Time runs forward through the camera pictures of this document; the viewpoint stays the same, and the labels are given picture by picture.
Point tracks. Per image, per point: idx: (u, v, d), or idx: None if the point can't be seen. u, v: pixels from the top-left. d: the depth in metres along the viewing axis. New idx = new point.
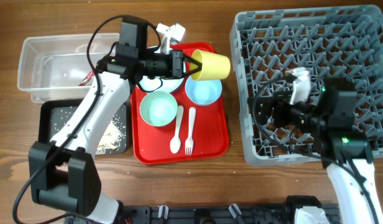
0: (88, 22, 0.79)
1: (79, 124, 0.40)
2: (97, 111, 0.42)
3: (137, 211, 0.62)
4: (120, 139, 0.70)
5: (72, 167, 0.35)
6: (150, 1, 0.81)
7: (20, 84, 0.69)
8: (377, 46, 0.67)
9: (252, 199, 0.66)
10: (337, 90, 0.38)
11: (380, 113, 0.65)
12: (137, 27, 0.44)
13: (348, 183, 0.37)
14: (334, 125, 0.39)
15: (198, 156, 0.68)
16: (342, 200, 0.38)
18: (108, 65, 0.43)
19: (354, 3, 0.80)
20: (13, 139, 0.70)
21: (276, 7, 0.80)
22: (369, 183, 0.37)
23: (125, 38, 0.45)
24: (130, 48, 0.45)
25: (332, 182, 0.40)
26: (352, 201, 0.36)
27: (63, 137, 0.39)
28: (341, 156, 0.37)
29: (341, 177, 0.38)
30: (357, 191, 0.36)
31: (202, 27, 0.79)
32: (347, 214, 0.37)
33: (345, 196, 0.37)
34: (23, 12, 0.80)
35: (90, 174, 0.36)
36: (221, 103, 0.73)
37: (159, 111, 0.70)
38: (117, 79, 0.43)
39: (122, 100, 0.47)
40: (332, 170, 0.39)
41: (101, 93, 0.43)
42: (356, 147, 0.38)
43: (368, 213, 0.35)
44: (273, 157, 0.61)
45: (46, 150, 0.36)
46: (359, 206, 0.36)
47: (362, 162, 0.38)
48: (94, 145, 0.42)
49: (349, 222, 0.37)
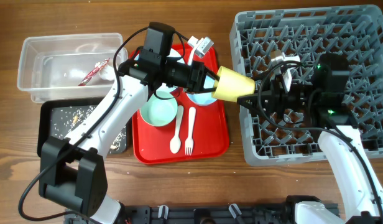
0: (88, 22, 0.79)
1: (96, 124, 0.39)
2: (114, 114, 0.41)
3: (137, 211, 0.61)
4: (120, 139, 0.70)
5: (84, 167, 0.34)
6: (150, 1, 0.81)
7: (20, 84, 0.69)
8: (377, 46, 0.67)
9: (252, 199, 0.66)
10: (332, 69, 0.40)
11: (380, 113, 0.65)
12: (162, 35, 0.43)
13: (337, 143, 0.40)
14: (324, 101, 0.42)
15: (198, 155, 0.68)
16: (334, 163, 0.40)
18: (130, 70, 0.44)
19: (354, 3, 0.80)
20: (13, 139, 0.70)
21: (275, 7, 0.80)
22: (356, 142, 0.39)
23: (150, 45, 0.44)
24: (153, 55, 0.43)
25: (324, 149, 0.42)
26: (343, 160, 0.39)
27: (76, 135, 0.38)
28: (325, 124, 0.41)
29: (330, 140, 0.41)
30: (346, 149, 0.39)
31: (202, 27, 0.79)
32: (341, 175, 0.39)
33: (336, 157, 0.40)
34: (23, 12, 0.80)
35: (99, 174, 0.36)
36: (221, 102, 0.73)
37: (159, 111, 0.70)
38: (137, 84, 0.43)
39: (138, 105, 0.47)
40: (323, 138, 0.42)
41: (120, 96, 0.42)
42: (341, 117, 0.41)
43: (359, 168, 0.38)
44: (273, 157, 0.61)
45: (60, 147, 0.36)
46: (350, 163, 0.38)
47: (347, 127, 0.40)
48: (106, 150, 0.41)
49: (344, 181, 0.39)
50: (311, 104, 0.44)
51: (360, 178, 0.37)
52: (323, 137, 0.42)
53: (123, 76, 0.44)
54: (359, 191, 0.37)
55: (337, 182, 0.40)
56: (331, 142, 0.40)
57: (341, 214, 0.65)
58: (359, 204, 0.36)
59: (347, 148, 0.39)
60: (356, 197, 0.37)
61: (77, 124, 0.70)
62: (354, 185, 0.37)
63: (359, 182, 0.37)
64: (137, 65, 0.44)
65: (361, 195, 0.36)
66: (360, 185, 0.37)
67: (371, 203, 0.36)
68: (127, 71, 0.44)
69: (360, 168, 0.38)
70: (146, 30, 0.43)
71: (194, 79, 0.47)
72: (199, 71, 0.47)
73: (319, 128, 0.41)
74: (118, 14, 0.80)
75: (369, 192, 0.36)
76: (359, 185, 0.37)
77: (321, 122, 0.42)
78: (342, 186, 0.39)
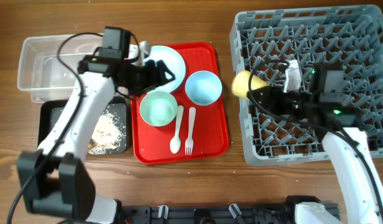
0: (88, 22, 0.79)
1: (66, 128, 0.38)
2: (83, 112, 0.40)
3: (137, 211, 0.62)
4: (120, 139, 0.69)
5: (63, 173, 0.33)
6: (150, 1, 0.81)
7: (20, 84, 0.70)
8: (377, 46, 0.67)
9: (252, 199, 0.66)
10: (326, 68, 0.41)
11: (380, 113, 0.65)
12: (122, 32, 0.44)
13: (342, 147, 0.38)
14: (326, 101, 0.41)
15: (198, 155, 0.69)
16: (338, 168, 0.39)
18: (89, 65, 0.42)
19: (354, 2, 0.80)
20: (13, 139, 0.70)
21: (275, 7, 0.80)
22: (363, 147, 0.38)
23: (108, 42, 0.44)
24: (112, 51, 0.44)
25: (327, 150, 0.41)
26: (348, 166, 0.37)
27: (50, 145, 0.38)
28: (332, 125, 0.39)
29: (335, 143, 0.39)
30: (352, 155, 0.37)
31: (202, 27, 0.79)
32: (345, 182, 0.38)
33: (341, 163, 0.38)
34: (23, 12, 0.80)
35: (81, 176, 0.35)
36: (221, 103, 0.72)
37: (159, 111, 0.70)
38: (99, 78, 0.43)
39: (107, 101, 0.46)
40: (326, 139, 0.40)
41: (84, 94, 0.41)
42: (347, 118, 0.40)
43: (365, 176, 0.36)
44: (273, 157, 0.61)
45: (35, 158, 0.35)
46: (355, 171, 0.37)
47: (355, 129, 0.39)
48: (85, 151, 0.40)
49: (348, 188, 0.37)
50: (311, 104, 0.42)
51: (367, 187, 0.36)
52: (327, 138, 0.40)
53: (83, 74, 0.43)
54: (365, 201, 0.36)
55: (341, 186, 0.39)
56: (337, 145, 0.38)
57: (341, 214, 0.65)
58: (363, 215, 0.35)
59: (353, 154, 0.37)
60: (361, 208, 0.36)
61: None
62: (358, 195, 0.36)
63: (364, 191, 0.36)
64: (96, 59, 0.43)
65: (365, 206, 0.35)
66: (365, 196, 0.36)
67: (376, 214, 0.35)
68: (86, 66, 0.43)
69: (365, 175, 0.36)
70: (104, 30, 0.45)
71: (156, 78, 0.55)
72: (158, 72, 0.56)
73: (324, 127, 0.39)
74: (118, 14, 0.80)
75: (373, 203, 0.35)
76: (363, 196, 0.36)
77: (328, 124, 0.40)
78: (346, 194, 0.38)
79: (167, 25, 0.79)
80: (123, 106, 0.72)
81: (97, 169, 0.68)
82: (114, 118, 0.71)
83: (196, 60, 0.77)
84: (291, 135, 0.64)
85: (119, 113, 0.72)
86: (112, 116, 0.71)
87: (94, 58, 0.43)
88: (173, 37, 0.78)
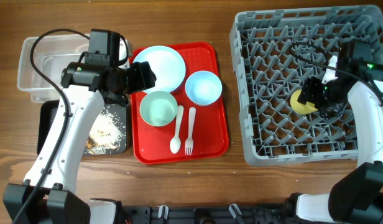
0: (88, 22, 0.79)
1: (51, 157, 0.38)
2: (69, 136, 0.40)
3: (137, 211, 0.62)
4: (120, 139, 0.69)
5: (53, 203, 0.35)
6: (150, 1, 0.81)
7: (20, 84, 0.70)
8: (377, 46, 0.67)
9: (252, 199, 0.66)
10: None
11: None
12: (107, 35, 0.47)
13: (368, 96, 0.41)
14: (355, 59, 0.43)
15: (198, 156, 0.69)
16: (359, 117, 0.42)
18: (74, 74, 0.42)
19: (354, 3, 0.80)
20: (13, 139, 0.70)
21: (275, 7, 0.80)
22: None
23: (95, 47, 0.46)
24: (99, 56, 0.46)
25: (354, 102, 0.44)
26: (370, 111, 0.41)
27: (37, 175, 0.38)
28: (363, 76, 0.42)
29: (360, 93, 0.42)
30: (375, 104, 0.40)
31: (202, 27, 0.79)
32: (364, 129, 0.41)
33: (365, 113, 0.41)
34: (23, 12, 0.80)
35: (73, 205, 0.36)
36: (221, 103, 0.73)
37: (159, 111, 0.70)
38: (87, 93, 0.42)
39: (98, 112, 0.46)
40: (354, 91, 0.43)
41: (69, 113, 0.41)
42: (378, 74, 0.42)
43: None
44: (273, 157, 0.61)
45: (23, 191, 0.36)
46: (377, 117, 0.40)
47: None
48: (75, 173, 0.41)
49: (365, 134, 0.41)
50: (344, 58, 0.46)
51: None
52: (354, 86, 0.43)
53: (66, 88, 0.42)
54: (378, 143, 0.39)
55: (360, 137, 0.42)
56: (362, 91, 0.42)
57: None
58: (378, 154, 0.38)
59: (377, 102, 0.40)
60: (374, 148, 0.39)
61: None
62: (375, 136, 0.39)
63: (381, 134, 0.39)
64: (81, 68, 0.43)
65: (379, 146, 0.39)
66: (382, 135, 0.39)
67: None
68: (71, 78, 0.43)
69: None
70: (89, 35, 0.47)
71: (146, 78, 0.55)
72: (149, 71, 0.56)
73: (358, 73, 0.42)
74: (118, 14, 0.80)
75: None
76: (380, 138, 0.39)
77: (359, 74, 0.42)
78: (364, 142, 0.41)
79: (167, 25, 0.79)
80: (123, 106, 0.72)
81: (97, 168, 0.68)
82: (114, 119, 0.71)
83: (196, 60, 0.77)
84: (291, 135, 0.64)
85: (119, 113, 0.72)
86: (112, 117, 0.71)
87: (80, 66, 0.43)
88: (173, 37, 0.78)
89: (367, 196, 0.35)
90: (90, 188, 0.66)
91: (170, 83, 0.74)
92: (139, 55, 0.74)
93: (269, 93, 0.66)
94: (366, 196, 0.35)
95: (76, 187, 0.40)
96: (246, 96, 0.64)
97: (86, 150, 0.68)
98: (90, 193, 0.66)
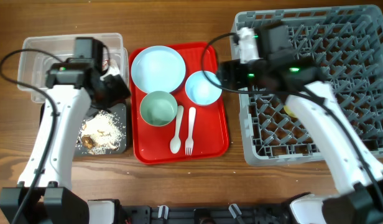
0: (88, 22, 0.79)
1: (43, 157, 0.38)
2: (59, 135, 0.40)
3: (137, 211, 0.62)
4: (120, 139, 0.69)
5: (49, 202, 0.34)
6: (150, 1, 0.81)
7: (20, 85, 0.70)
8: (377, 46, 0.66)
9: (252, 199, 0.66)
10: (267, 29, 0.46)
11: (380, 113, 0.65)
12: (91, 41, 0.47)
13: (310, 107, 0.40)
14: (278, 63, 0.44)
15: (198, 156, 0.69)
16: (314, 133, 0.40)
18: (58, 74, 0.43)
19: (354, 3, 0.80)
20: (13, 139, 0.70)
21: (275, 7, 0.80)
22: (329, 101, 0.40)
23: (79, 51, 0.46)
24: (84, 60, 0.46)
25: (303, 117, 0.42)
26: (319, 124, 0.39)
27: (30, 177, 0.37)
28: (296, 87, 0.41)
29: (303, 106, 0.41)
30: (321, 114, 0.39)
31: (202, 27, 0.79)
32: (326, 147, 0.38)
33: (316, 129, 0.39)
34: (23, 12, 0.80)
35: (69, 201, 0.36)
36: (221, 102, 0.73)
37: (158, 111, 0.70)
38: (72, 91, 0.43)
39: (84, 111, 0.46)
40: (295, 104, 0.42)
41: (57, 112, 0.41)
42: (306, 74, 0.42)
43: (339, 133, 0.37)
44: (273, 157, 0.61)
45: (17, 193, 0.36)
46: (328, 129, 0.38)
47: (317, 84, 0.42)
48: (68, 172, 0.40)
49: (327, 152, 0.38)
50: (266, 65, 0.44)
51: (342, 143, 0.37)
52: (291, 100, 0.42)
53: (51, 88, 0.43)
54: (346, 160, 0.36)
55: (324, 156, 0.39)
56: (303, 106, 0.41)
57: None
58: (352, 174, 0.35)
59: (322, 111, 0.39)
60: (344, 167, 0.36)
61: None
62: (338, 154, 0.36)
63: (342, 150, 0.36)
64: (64, 68, 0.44)
65: (348, 163, 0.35)
66: (342, 149, 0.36)
67: (360, 170, 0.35)
68: (55, 78, 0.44)
69: (339, 130, 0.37)
70: (74, 39, 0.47)
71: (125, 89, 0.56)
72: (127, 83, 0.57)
73: (290, 88, 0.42)
74: (118, 14, 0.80)
75: (355, 160, 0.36)
76: (343, 154, 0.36)
77: (290, 86, 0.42)
78: (329, 160, 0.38)
79: (167, 25, 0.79)
80: (123, 106, 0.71)
81: (97, 169, 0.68)
82: (114, 119, 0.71)
83: (196, 60, 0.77)
84: (291, 135, 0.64)
85: (119, 113, 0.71)
86: (112, 117, 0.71)
87: (63, 66, 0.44)
88: (173, 37, 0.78)
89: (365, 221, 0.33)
90: (90, 188, 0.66)
91: (170, 82, 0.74)
92: (139, 55, 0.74)
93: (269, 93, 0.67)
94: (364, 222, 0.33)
95: (71, 185, 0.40)
96: (246, 96, 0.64)
97: (86, 150, 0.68)
98: (90, 193, 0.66)
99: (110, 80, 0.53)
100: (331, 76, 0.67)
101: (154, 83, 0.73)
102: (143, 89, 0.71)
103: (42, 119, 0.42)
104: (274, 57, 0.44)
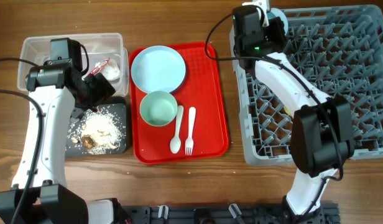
0: (88, 22, 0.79)
1: (34, 157, 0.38)
2: (47, 135, 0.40)
3: (137, 211, 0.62)
4: (120, 139, 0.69)
5: (46, 200, 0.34)
6: (150, 1, 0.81)
7: (20, 84, 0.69)
8: (377, 46, 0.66)
9: (252, 199, 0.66)
10: (244, 14, 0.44)
11: (380, 113, 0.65)
12: (66, 42, 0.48)
13: (268, 66, 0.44)
14: (249, 42, 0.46)
15: (198, 155, 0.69)
16: (273, 86, 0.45)
18: (38, 78, 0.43)
19: (355, 2, 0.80)
20: (13, 139, 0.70)
21: (276, 6, 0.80)
22: (283, 61, 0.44)
23: (57, 53, 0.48)
24: (63, 60, 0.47)
25: (265, 79, 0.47)
26: (275, 77, 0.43)
27: (23, 178, 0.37)
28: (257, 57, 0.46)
29: (262, 67, 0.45)
30: (276, 68, 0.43)
31: (203, 27, 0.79)
32: (281, 91, 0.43)
33: (272, 79, 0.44)
34: (23, 12, 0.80)
35: (66, 198, 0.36)
36: (221, 102, 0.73)
37: (158, 110, 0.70)
38: (55, 91, 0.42)
39: (71, 109, 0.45)
40: (257, 71, 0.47)
41: (43, 113, 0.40)
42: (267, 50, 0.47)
43: (288, 77, 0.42)
44: (273, 157, 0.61)
45: (13, 196, 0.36)
46: (281, 78, 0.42)
47: (274, 53, 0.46)
48: (61, 170, 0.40)
49: (284, 96, 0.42)
50: (239, 50, 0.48)
51: (293, 83, 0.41)
52: (257, 68, 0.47)
53: (33, 91, 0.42)
54: (295, 94, 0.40)
55: (283, 102, 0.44)
56: (262, 68, 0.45)
57: (341, 215, 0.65)
58: (299, 102, 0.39)
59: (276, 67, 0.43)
60: (294, 99, 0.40)
61: (77, 124, 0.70)
62: (290, 91, 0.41)
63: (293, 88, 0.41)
64: (43, 70, 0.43)
65: (297, 96, 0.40)
66: (291, 86, 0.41)
67: (306, 98, 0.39)
68: (36, 81, 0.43)
69: (291, 78, 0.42)
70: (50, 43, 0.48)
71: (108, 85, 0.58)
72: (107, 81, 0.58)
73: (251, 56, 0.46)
74: (118, 14, 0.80)
75: (303, 92, 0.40)
76: (293, 90, 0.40)
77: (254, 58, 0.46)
78: (286, 101, 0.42)
79: (167, 25, 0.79)
80: (123, 106, 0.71)
81: (97, 169, 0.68)
82: (114, 118, 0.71)
83: (196, 60, 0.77)
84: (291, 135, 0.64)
85: (119, 113, 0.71)
86: (112, 117, 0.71)
87: (42, 68, 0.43)
88: (173, 37, 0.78)
89: (314, 132, 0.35)
90: (90, 188, 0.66)
91: (170, 81, 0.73)
92: (139, 55, 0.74)
93: (269, 93, 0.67)
94: (313, 134, 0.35)
95: (65, 183, 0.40)
96: (246, 96, 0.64)
97: (86, 150, 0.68)
98: (90, 193, 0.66)
99: (92, 80, 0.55)
100: (330, 76, 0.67)
101: (155, 83, 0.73)
102: (143, 89, 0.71)
103: (30, 120, 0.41)
104: (246, 42, 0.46)
